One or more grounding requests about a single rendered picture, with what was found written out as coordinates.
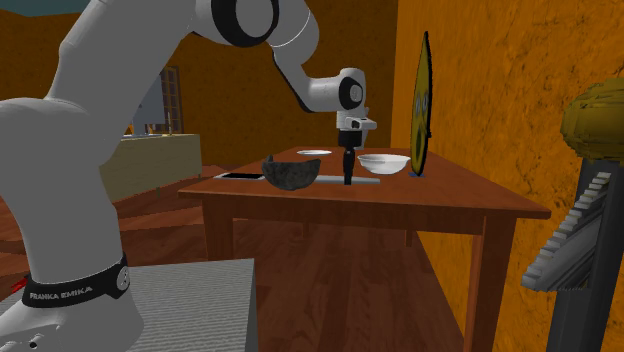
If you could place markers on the yellow round face disc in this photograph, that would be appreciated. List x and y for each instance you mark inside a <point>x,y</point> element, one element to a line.
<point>421,122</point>

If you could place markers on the black flat phone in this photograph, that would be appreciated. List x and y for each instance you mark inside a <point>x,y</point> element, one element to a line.
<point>240,176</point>

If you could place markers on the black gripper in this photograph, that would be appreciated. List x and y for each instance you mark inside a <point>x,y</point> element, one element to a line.
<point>351,140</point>

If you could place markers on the pale yellow sideboard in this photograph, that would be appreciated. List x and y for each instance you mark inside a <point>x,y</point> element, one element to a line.
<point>151,163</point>

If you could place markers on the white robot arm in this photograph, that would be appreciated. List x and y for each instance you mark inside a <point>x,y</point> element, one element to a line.
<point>73,146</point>

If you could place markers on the brown wooden table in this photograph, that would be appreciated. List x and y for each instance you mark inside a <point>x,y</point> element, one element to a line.
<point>438,195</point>

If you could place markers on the dark grey stone bowl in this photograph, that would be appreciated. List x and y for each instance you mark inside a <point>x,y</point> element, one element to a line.
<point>291,175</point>

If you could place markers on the white plate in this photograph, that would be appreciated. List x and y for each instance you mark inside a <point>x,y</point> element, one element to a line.
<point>314,152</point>

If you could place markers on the grey robot stand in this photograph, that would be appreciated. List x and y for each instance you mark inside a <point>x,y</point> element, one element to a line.
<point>195,307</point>

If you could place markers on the white bowl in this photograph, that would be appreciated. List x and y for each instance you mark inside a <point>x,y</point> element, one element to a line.
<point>384,164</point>

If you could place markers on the brown framed window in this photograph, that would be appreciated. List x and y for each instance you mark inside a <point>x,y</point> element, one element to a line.
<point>171,100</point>

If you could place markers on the grey flat slab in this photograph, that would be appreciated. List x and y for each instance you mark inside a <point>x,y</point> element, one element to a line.
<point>331,179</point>

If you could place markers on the dark stand with yellow top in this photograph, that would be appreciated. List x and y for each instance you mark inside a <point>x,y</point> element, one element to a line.
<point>592,244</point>

